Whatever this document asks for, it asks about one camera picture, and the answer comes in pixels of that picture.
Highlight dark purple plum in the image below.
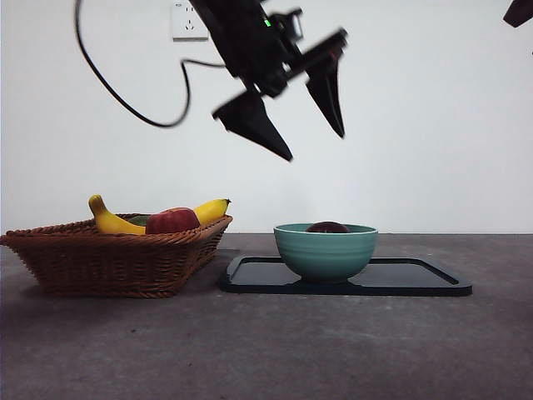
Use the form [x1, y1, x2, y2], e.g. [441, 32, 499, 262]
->
[306, 221, 350, 233]

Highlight teal ribbed bowl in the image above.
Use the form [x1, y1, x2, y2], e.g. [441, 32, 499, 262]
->
[273, 222, 379, 285]

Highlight red apple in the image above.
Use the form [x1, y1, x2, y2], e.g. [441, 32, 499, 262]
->
[144, 207, 202, 235]

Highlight yellow banana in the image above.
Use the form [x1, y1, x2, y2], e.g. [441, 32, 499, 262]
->
[87, 194, 232, 236]

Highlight black rectangular tray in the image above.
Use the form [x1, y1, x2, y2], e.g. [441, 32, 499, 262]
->
[219, 255, 474, 298]

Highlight brown wicker basket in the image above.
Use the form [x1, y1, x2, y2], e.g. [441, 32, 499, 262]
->
[0, 214, 234, 299]

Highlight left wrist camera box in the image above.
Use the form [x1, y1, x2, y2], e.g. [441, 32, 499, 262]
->
[266, 8, 304, 45]

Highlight black cable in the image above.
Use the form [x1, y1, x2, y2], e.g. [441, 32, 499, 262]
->
[74, 0, 228, 128]

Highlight white wall socket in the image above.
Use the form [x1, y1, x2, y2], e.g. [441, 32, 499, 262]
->
[172, 0, 209, 42]

